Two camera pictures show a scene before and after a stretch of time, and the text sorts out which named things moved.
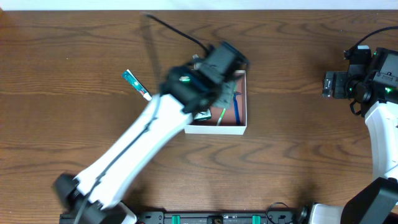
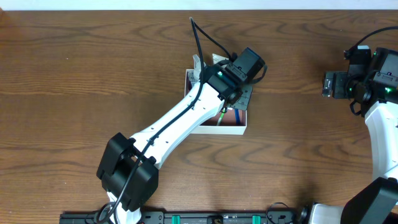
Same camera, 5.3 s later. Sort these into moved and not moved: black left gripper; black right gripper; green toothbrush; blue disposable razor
Moved: black left gripper
Not moved: green toothbrush; blue disposable razor; black right gripper
